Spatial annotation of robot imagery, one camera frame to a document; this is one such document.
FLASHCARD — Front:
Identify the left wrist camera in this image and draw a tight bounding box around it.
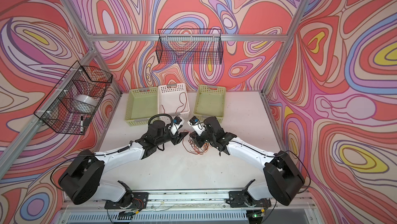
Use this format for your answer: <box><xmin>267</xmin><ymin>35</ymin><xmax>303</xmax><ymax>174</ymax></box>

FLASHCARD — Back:
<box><xmin>171</xmin><ymin>116</ymin><xmax>185</xmax><ymax>135</ymax></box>

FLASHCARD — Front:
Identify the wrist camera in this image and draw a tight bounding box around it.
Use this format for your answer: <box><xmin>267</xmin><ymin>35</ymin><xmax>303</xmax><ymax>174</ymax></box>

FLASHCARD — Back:
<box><xmin>188</xmin><ymin>116</ymin><xmax>205</xmax><ymax>136</ymax></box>
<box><xmin>171</xmin><ymin>116</ymin><xmax>185</xmax><ymax>135</ymax></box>

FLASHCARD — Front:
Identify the back black wire wall basket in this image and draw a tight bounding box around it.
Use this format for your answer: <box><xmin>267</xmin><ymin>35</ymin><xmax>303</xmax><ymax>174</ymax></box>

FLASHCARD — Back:
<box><xmin>156</xmin><ymin>28</ymin><xmax>223</xmax><ymax>65</ymax></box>

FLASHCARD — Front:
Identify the left black wire wall basket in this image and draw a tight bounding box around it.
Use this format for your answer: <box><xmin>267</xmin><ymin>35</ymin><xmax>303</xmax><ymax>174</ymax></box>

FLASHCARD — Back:
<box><xmin>34</xmin><ymin>61</ymin><xmax>113</xmax><ymax>135</ymax></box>

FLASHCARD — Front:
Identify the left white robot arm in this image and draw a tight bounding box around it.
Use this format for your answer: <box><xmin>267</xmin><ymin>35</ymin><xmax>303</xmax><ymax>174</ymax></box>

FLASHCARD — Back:
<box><xmin>58</xmin><ymin>116</ymin><xmax>187</xmax><ymax>208</ymax></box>

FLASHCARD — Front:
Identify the black wire wall basket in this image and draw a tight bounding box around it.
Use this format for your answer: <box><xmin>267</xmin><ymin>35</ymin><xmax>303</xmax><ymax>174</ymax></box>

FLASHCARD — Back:
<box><xmin>156</xmin><ymin>28</ymin><xmax>223</xmax><ymax>65</ymax></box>
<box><xmin>34</xmin><ymin>61</ymin><xmax>113</xmax><ymax>135</ymax></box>

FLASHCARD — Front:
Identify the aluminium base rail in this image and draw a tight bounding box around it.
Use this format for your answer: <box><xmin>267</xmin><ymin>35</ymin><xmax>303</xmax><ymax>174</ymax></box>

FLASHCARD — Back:
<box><xmin>55</xmin><ymin>188</ymin><xmax>324</xmax><ymax>224</ymax></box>

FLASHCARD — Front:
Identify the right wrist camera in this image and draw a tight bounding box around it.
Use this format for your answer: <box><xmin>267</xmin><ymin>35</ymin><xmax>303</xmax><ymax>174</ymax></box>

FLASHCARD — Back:
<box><xmin>188</xmin><ymin>116</ymin><xmax>205</xmax><ymax>136</ymax></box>

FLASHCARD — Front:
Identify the black cable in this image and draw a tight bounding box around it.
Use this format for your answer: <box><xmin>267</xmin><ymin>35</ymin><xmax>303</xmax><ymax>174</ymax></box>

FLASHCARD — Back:
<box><xmin>185</xmin><ymin>130</ymin><xmax>212</xmax><ymax>155</ymax></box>

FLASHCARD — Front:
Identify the red cable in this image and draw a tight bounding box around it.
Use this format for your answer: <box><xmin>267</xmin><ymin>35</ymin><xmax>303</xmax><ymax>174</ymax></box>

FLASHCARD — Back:
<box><xmin>159</xmin><ymin>92</ymin><xmax>189</xmax><ymax>116</ymax></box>

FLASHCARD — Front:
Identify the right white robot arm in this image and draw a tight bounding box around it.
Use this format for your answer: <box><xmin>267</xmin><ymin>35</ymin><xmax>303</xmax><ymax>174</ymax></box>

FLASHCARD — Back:
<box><xmin>188</xmin><ymin>116</ymin><xmax>305</xmax><ymax>206</ymax></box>

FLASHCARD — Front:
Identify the right green perforated plastic basket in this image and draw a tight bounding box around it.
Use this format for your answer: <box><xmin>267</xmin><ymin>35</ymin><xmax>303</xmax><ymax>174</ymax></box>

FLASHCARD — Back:
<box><xmin>193</xmin><ymin>85</ymin><xmax>226</xmax><ymax>123</ymax></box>

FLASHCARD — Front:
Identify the green perforated plastic basket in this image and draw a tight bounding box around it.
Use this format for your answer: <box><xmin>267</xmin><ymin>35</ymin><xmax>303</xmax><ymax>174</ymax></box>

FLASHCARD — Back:
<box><xmin>193</xmin><ymin>85</ymin><xmax>226</xmax><ymax>123</ymax></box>
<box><xmin>125</xmin><ymin>87</ymin><xmax>158</xmax><ymax>126</ymax></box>

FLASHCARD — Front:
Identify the black marker pen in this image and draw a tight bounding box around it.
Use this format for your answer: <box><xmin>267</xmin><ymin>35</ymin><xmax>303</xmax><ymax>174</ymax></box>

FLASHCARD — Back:
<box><xmin>80</xmin><ymin>115</ymin><xmax>84</xmax><ymax>134</ymax></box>

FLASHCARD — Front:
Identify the left green perforated plastic basket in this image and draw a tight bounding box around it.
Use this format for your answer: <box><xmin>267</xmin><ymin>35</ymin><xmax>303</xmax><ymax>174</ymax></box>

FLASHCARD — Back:
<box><xmin>125</xmin><ymin>87</ymin><xmax>158</xmax><ymax>126</ymax></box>

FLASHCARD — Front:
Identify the white perforated plastic basket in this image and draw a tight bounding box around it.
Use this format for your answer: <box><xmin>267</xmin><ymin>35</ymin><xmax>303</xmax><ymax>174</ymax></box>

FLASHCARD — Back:
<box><xmin>158</xmin><ymin>83</ymin><xmax>190</xmax><ymax>120</ymax></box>

